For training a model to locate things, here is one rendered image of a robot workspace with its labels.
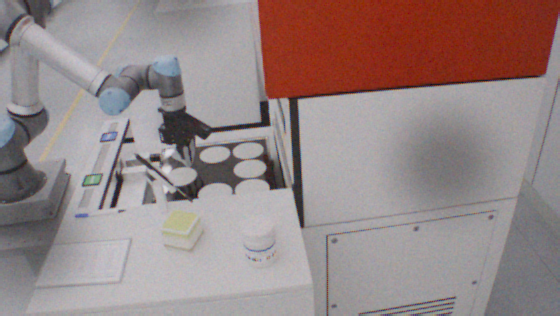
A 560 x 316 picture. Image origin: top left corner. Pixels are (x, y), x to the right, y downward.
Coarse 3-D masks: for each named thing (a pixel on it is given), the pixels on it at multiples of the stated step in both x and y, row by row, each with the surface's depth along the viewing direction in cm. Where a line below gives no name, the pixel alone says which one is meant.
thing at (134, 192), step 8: (128, 184) 147; (136, 184) 147; (144, 184) 147; (120, 192) 144; (128, 192) 144; (136, 192) 144; (144, 192) 144; (120, 200) 141; (128, 200) 140; (136, 200) 140; (144, 200) 142
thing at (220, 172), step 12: (228, 144) 160; (240, 144) 160; (264, 144) 159; (168, 156) 156; (228, 156) 154; (264, 156) 153; (168, 168) 150; (192, 168) 150; (204, 168) 149; (216, 168) 149; (228, 168) 148; (204, 180) 144; (216, 180) 143; (228, 180) 143; (240, 180) 142; (264, 180) 142; (168, 192) 139; (192, 192) 139
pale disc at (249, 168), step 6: (246, 162) 150; (252, 162) 150; (258, 162) 150; (240, 168) 148; (246, 168) 148; (252, 168) 147; (258, 168) 147; (264, 168) 147; (240, 174) 145; (246, 174) 145; (252, 174) 145; (258, 174) 144
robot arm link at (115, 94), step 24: (0, 0) 113; (0, 24) 112; (24, 24) 114; (24, 48) 116; (48, 48) 116; (72, 48) 120; (72, 72) 118; (96, 72) 120; (96, 96) 122; (120, 96) 119
